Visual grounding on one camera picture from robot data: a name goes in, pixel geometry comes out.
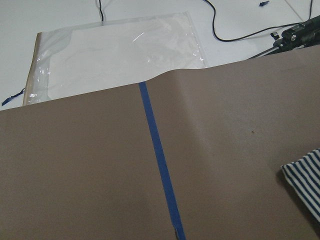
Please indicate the brown paper table cover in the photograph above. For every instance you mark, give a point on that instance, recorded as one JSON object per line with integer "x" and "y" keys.
{"x": 187, "y": 155}

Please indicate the white long side table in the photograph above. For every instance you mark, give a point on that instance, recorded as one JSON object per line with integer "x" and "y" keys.
{"x": 228, "y": 30}

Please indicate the black folded tripod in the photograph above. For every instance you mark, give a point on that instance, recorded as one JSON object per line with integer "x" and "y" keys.
{"x": 302, "y": 35}

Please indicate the striped polo shirt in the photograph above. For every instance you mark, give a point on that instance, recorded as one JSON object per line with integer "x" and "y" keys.
{"x": 304, "y": 176}

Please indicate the clear plastic bag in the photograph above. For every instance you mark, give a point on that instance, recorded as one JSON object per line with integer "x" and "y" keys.
{"x": 91, "y": 57}

